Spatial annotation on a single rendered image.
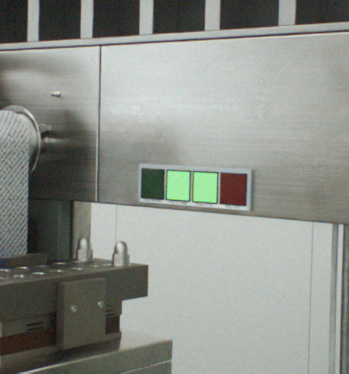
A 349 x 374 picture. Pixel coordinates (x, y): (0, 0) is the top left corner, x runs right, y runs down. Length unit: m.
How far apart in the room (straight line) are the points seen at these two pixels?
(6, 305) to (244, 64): 0.56
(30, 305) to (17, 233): 0.26
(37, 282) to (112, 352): 0.19
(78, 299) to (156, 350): 0.20
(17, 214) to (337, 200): 0.63
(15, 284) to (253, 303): 2.99
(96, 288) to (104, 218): 3.38
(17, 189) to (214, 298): 2.88
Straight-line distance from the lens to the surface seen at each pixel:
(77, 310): 1.66
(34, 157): 1.85
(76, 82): 1.89
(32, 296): 1.61
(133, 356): 1.72
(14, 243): 1.83
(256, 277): 4.47
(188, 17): 1.81
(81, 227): 2.14
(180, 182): 1.70
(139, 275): 1.79
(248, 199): 1.61
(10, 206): 1.82
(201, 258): 4.66
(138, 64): 1.78
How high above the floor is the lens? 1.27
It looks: 3 degrees down
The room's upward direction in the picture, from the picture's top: 1 degrees clockwise
